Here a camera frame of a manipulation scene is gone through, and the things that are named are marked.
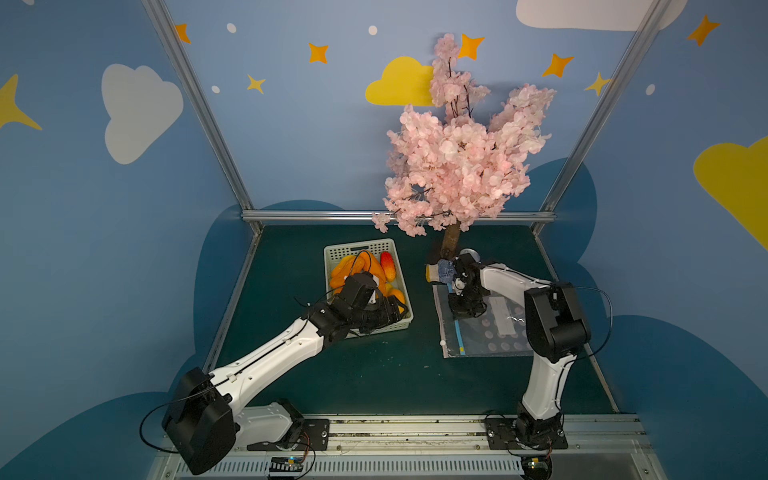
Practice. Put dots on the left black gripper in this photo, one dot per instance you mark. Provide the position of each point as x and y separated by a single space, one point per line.
386 309

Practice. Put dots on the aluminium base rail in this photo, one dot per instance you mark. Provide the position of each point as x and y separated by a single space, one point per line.
456 447

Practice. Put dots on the pink cherry blossom tree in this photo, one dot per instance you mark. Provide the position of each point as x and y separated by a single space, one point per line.
449 172

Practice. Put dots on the clear blue-zip bag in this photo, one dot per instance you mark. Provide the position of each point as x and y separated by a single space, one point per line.
499 332

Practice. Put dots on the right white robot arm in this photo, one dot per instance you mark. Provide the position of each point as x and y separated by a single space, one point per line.
556 329

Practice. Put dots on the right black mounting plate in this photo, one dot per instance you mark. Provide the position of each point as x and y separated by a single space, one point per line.
525 433

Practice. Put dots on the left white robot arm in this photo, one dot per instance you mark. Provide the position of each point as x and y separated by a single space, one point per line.
206 417

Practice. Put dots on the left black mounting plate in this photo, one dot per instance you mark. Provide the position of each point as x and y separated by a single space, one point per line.
306 434

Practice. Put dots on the orange mango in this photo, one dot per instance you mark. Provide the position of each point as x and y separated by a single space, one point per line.
350 265

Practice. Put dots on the red mango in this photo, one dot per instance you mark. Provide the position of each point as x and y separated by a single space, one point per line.
388 266

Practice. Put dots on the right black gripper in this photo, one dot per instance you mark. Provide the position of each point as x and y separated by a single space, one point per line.
466 301

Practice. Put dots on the blue white work glove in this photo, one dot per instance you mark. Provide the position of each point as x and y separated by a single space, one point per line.
443 271

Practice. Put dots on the small circuit board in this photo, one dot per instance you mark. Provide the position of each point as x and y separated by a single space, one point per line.
290 467

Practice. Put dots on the black mounting plate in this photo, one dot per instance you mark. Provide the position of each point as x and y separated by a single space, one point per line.
525 433
306 434

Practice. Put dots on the white perforated plastic basket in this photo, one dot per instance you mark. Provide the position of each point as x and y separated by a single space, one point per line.
334 254

